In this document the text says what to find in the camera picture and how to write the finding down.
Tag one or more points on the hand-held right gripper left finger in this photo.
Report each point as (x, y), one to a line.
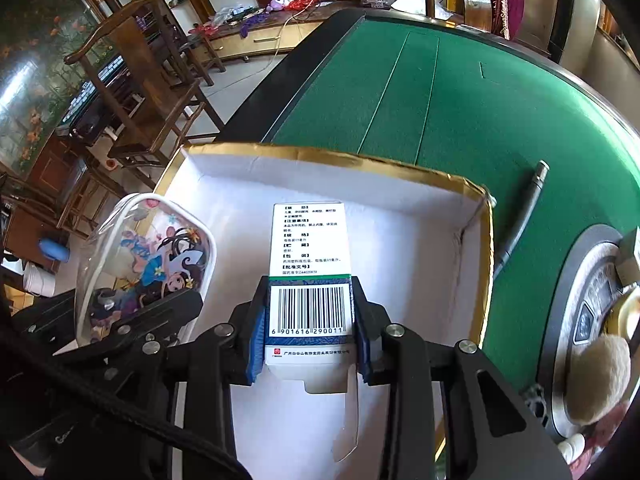
(253, 345)

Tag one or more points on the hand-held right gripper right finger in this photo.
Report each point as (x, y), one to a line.
(363, 352)

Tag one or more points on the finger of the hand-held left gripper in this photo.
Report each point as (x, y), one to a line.
(165, 310)

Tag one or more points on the clear cartoon print pouch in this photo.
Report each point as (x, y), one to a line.
(150, 250)

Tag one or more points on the white gold-rimmed gift box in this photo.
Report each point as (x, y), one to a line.
(400, 240)

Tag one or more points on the white barcode medicine box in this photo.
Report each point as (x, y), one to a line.
(310, 240)

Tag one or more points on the white plastic tube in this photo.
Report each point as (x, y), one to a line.
(571, 447)

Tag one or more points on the blue plastic object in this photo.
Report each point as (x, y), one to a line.
(55, 251)

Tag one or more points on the white plastic bucket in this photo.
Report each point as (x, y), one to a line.
(40, 280)

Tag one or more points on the round table control panel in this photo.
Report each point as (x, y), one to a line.
(565, 300)

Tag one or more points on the black pen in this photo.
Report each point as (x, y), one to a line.
(522, 210)

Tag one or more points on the brown wooden armchair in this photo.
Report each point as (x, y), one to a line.
(140, 85)

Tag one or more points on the beige plush ball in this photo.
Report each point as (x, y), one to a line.
(600, 375)

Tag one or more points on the low wooden cabinet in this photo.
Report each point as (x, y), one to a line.
(260, 30)

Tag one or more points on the purple plush toy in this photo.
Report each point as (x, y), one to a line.
(279, 4)

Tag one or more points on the standing air conditioner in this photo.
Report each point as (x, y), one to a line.
(582, 25)

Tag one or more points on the floral wall mural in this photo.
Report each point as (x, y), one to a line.
(35, 75)

